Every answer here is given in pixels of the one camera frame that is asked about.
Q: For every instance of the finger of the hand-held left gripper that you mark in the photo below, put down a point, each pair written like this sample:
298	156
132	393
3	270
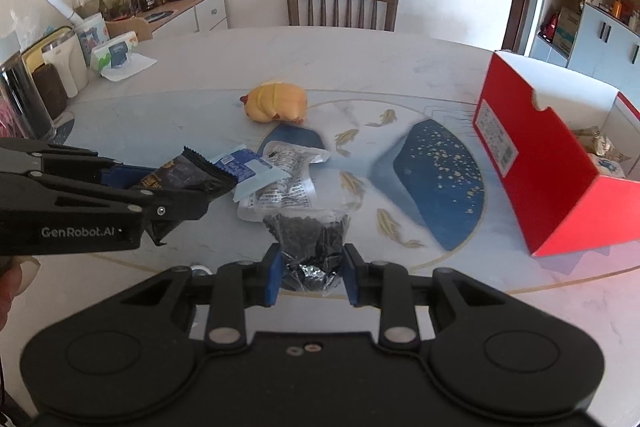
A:
165	204
125	177

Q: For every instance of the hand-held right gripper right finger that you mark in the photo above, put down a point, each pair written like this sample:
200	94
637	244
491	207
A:
351	277

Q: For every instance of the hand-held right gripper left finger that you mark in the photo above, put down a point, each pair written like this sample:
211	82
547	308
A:
274	274

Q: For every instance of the black snack packet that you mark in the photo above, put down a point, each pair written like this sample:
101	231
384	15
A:
192	174

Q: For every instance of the dark granule clear packet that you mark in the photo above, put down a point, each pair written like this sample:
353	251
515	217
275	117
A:
305	232

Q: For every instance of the clear printed packet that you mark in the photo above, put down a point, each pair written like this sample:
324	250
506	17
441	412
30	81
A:
285	197

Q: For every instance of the blue white packet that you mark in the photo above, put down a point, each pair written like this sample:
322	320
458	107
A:
250	169

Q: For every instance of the yellow plush toy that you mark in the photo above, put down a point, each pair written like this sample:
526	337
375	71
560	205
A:
275	102

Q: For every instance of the red cardboard shoe box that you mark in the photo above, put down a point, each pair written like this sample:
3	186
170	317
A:
550	187

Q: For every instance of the white blueberry print packet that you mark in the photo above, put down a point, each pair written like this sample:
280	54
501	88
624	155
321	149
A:
609	167

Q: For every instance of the gold snack bag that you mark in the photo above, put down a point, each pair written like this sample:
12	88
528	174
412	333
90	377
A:
600	144

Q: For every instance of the white marble desktop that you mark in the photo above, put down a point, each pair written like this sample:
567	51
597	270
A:
400	72

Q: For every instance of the person's left hand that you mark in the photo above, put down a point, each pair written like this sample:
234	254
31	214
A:
12	287

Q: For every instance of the white tumbler steel rim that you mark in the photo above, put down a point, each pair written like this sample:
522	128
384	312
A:
67	67

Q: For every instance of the white green tissue pack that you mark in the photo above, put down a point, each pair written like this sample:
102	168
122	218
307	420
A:
115	52

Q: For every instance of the dark steel cylinder container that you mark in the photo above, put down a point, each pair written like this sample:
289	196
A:
17	97

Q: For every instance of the cardboard tray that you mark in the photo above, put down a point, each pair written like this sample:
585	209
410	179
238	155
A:
130	29

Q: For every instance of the round blue mat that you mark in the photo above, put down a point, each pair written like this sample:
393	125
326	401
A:
159	15

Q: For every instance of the white paper roll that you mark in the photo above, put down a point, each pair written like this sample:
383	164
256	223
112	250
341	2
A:
62	7

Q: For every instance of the white wood side cabinet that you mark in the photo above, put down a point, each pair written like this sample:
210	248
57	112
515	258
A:
210	14

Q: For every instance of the red bag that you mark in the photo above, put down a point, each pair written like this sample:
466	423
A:
549	26

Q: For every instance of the cardboard carton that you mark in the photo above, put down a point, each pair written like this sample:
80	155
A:
566	29

